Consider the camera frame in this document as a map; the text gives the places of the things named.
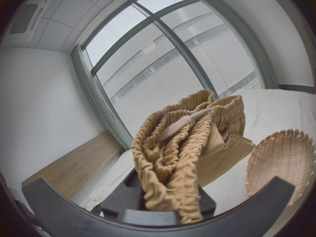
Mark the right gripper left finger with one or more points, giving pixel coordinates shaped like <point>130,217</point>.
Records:
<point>121,196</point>

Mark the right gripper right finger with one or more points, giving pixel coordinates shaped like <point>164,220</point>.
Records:
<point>206,204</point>

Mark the tan shorts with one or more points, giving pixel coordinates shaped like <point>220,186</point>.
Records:
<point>172,157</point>

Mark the round woven basket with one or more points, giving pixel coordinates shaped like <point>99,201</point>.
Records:
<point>284,162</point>

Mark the pile of clothes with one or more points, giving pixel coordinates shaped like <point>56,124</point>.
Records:
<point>95,196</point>

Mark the grey-green curtain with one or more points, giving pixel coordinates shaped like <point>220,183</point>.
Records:
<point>251,41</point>
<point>98,102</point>

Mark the window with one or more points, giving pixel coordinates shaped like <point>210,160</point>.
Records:
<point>160,58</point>

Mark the white ceiling air conditioner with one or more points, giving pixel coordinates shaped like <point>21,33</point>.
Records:
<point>27,18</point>

